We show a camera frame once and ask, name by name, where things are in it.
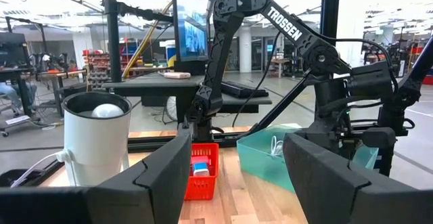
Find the small blue white adapter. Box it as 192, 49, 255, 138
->
192, 162, 210, 177

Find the white ball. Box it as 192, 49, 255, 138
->
91, 103, 125, 118

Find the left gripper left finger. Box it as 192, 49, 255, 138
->
0, 127, 193, 224

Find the black desk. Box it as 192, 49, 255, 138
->
101, 74, 273, 123

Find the teal translucent plastic bin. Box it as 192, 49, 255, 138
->
236, 125, 379, 194

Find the yellow power cable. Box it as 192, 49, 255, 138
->
120, 0, 174, 80

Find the red slotted plastic basket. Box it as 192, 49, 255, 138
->
184, 143, 220, 202

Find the small white flat device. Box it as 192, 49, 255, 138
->
163, 71, 192, 80

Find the white appliance cord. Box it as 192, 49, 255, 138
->
9, 148, 74, 188

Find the monitor with blue screen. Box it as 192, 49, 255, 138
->
171, 0, 210, 76

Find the person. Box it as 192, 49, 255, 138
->
0, 81, 38, 115

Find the black clamp mount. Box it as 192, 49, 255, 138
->
0, 169, 28, 188

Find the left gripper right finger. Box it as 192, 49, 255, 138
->
283, 131, 433, 224

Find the white usb cable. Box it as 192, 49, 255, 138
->
270, 135, 285, 158

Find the black keyboard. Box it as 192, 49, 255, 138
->
220, 80, 270, 99

